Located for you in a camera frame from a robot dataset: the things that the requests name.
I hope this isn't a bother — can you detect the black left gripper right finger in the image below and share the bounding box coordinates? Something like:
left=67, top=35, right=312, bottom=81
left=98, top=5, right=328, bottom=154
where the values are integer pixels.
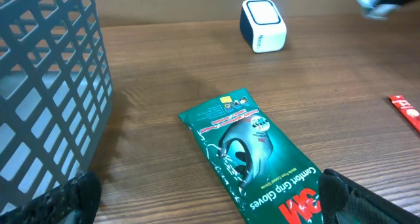
left=318, top=169, right=419, bottom=224

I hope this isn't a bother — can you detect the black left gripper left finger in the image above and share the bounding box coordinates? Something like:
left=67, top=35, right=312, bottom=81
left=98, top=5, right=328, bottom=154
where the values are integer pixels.
left=1, top=171, right=102, bottom=224

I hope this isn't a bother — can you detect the green white gum pack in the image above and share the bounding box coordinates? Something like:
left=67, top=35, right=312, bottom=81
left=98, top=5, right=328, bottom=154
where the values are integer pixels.
left=356, top=0, right=400, bottom=20

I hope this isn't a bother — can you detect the green 3M gloves package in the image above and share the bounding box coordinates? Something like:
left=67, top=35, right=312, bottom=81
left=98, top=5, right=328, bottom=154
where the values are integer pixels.
left=178, top=88, right=324, bottom=224

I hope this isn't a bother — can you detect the red Nescafe stick sachet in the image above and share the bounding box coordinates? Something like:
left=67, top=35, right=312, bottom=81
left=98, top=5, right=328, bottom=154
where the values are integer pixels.
left=388, top=95, right=420, bottom=133

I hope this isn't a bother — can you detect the white barcode scanner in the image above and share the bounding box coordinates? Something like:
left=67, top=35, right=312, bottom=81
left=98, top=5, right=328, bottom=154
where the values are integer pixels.
left=240, top=0, right=287, bottom=53

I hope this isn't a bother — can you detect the grey plastic basket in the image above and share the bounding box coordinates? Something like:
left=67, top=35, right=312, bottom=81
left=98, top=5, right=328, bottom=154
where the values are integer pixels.
left=1, top=0, right=113, bottom=213

